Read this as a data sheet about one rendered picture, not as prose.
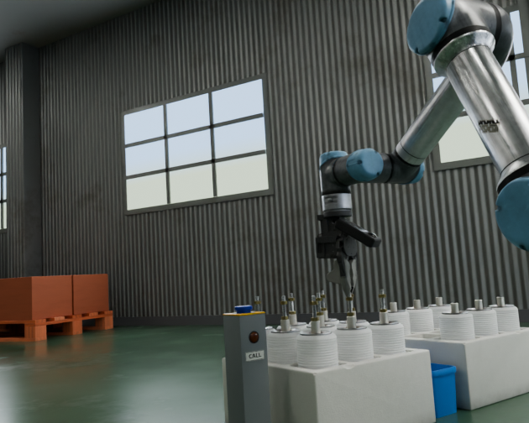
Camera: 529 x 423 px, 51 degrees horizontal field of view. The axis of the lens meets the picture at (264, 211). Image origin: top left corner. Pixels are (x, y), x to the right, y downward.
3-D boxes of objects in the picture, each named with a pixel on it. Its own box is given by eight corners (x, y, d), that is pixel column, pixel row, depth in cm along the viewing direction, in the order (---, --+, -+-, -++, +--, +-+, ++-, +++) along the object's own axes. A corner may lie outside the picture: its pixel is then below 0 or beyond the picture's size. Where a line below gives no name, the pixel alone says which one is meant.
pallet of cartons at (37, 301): (120, 328, 499) (118, 273, 504) (18, 343, 410) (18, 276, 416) (19, 328, 570) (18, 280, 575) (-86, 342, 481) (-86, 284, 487)
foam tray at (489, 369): (547, 386, 172) (540, 327, 174) (471, 410, 149) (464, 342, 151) (442, 373, 203) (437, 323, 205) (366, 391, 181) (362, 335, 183)
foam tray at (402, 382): (437, 422, 141) (430, 349, 143) (320, 459, 118) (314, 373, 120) (332, 399, 172) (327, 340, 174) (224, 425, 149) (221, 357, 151)
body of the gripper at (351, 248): (330, 260, 147) (327, 215, 148) (359, 258, 142) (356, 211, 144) (316, 260, 141) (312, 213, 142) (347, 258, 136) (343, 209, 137)
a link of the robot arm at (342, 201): (355, 195, 144) (342, 191, 137) (357, 212, 143) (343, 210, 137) (330, 198, 148) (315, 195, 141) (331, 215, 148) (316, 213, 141)
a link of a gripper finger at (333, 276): (331, 296, 142) (328, 259, 143) (352, 295, 138) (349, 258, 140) (325, 296, 139) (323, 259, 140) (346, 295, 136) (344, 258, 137)
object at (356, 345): (343, 409, 131) (337, 331, 133) (333, 400, 140) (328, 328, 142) (383, 405, 132) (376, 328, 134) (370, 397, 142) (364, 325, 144)
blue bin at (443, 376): (463, 411, 149) (458, 366, 150) (436, 420, 143) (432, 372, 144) (380, 395, 174) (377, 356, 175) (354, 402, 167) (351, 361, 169)
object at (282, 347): (288, 411, 132) (283, 334, 134) (263, 405, 140) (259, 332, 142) (317, 404, 138) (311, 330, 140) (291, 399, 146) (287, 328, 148)
